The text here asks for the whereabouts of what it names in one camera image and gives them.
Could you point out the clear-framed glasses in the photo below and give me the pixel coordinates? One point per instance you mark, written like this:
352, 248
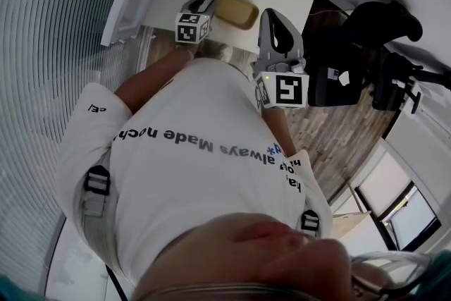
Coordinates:
387, 268

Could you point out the person's white printed t-shirt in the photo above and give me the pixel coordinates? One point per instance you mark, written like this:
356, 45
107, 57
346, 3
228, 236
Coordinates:
190, 187

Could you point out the dark-framed window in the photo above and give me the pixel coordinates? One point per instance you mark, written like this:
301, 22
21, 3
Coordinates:
384, 187

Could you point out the light wooden board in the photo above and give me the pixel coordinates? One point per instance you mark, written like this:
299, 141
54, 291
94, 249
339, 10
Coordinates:
350, 223

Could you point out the black office chair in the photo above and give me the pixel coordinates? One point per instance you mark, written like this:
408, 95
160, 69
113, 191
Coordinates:
385, 95
327, 95

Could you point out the white paper tag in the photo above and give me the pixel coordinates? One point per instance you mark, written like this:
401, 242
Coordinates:
344, 79

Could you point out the grey window blinds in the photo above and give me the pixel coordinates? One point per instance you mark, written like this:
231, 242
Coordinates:
42, 46

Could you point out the yellow-brown rectangular tray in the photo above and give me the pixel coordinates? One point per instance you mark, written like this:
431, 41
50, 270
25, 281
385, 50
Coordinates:
236, 12

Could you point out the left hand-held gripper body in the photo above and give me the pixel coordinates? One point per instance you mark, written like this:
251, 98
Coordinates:
190, 30

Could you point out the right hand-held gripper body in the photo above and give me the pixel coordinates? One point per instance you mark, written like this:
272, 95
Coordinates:
289, 90

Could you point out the person's right forearm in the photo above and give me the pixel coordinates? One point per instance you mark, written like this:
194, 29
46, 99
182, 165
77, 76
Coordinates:
280, 130

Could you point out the person's left forearm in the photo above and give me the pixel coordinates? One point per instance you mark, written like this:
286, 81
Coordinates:
155, 81

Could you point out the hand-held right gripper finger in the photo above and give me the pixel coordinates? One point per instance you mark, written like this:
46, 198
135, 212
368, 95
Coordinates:
265, 42
297, 46

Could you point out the printed label sticker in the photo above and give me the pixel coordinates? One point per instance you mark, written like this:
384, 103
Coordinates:
333, 73

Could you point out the person's face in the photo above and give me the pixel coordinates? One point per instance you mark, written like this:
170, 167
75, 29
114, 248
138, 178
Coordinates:
264, 257

